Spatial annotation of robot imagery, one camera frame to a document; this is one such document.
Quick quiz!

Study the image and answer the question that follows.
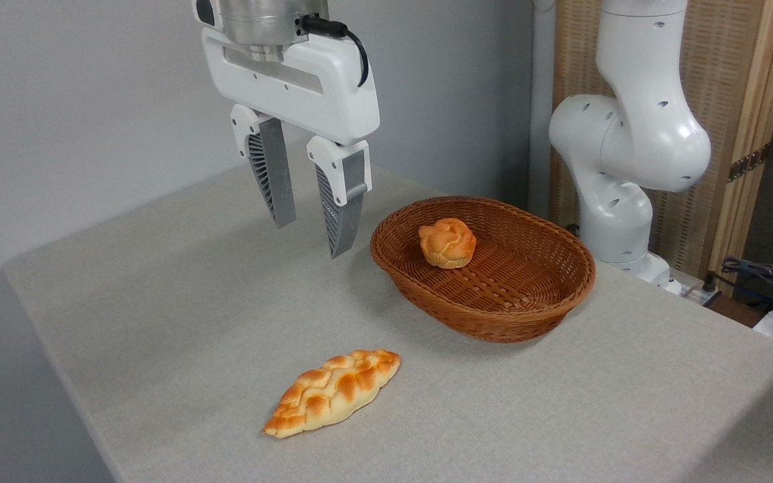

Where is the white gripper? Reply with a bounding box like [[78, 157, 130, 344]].
[[201, 27, 381, 260]]

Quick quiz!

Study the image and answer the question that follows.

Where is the long braided bread loaf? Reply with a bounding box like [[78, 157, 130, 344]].
[[262, 349, 402, 439]]

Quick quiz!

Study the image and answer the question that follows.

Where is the round knotted bread roll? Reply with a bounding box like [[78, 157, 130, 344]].
[[418, 217, 477, 270]]

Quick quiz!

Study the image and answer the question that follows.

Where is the brown wicker oval basket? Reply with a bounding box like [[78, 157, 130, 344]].
[[369, 196, 597, 344]]

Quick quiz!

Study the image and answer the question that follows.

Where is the white power strip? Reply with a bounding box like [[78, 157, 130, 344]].
[[677, 280, 721, 307]]

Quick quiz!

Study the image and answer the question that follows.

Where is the wooden folding screen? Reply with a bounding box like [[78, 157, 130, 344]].
[[550, 0, 773, 297]]

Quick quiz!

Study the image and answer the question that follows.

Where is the brass screen hinge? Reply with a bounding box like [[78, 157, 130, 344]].
[[727, 143, 772, 183]]

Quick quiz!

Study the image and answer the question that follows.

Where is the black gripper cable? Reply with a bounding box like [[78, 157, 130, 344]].
[[296, 14, 370, 89]]

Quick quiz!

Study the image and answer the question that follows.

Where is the dark blue cable bundle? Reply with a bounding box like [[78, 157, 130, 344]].
[[720, 256, 773, 317]]

